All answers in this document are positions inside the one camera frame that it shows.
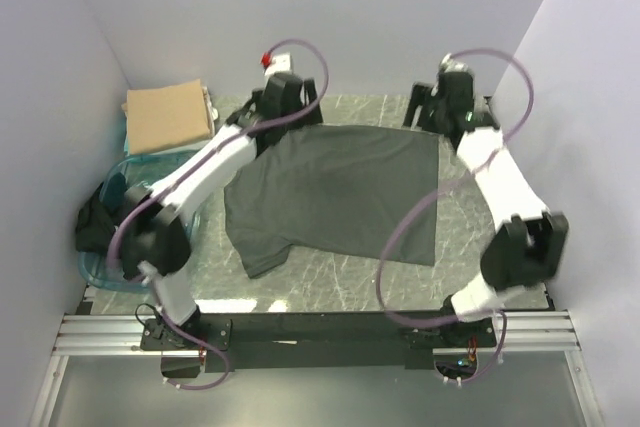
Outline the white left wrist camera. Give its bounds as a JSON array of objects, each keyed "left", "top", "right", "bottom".
[{"left": 261, "top": 52, "right": 293, "bottom": 77}]

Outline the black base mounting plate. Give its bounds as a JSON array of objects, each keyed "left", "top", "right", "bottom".
[{"left": 139, "top": 310, "right": 501, "bottom": 374}]

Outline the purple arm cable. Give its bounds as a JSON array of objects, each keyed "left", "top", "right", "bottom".
[
  {"left": 106, "top": 37, "right": 331, "bottom": 392},
  {"left": 374, "top": 48, "right": 535, "bottom": 388}
]

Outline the folded tan t-shirt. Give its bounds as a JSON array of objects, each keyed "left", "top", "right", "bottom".
[{"left": 126, "top": 79, "right": 212, "bottom": 154}]

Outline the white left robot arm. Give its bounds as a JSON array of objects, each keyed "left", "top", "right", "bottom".
[{"left": 107, "top": 72, "right": 323, "bottom": 349}]

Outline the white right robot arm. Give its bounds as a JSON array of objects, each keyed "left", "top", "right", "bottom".
[{"left": 403, "top": 71, "right": 569, "bottom": 346}]

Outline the dark grey t-shirt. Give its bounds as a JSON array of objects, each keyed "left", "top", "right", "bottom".
[{"left": 224, "top": 125, "right": 439, "bottom": 278}]

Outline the aluminium extrusion rail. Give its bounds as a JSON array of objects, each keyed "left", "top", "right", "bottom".
[{"left": 52, "top": 311, "right": 581, "bottom": 357}]

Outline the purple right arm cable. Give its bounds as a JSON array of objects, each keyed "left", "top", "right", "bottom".
[{"left": 374, "top": 48, "right": 535, "bottom": 388}]

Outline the black t-shirt in bin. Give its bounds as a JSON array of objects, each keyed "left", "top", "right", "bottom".
[{"left": 74, "top": 185, "right": 124, "bottom": 256}]

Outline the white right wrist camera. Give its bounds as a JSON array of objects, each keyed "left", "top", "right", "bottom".
[{"left": 438, "top": 53, "right": 473, "bottom": 75}]

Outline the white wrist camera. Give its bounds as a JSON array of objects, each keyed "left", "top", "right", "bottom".
[
  {"left": 261, "top": 52, "right": 293, "bottom": 77},
  {"left": 438, "top": 53, "right": 473, "bottom": 75}
]

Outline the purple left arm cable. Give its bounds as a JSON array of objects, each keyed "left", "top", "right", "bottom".
[{"left": 106, "top": 37, "right": 331, "bottom": 392}]

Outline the clear blue plastic bin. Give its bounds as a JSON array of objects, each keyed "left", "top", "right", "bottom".
[{"left": 77, "top": 152, "right": 194, "bottom": 293}]

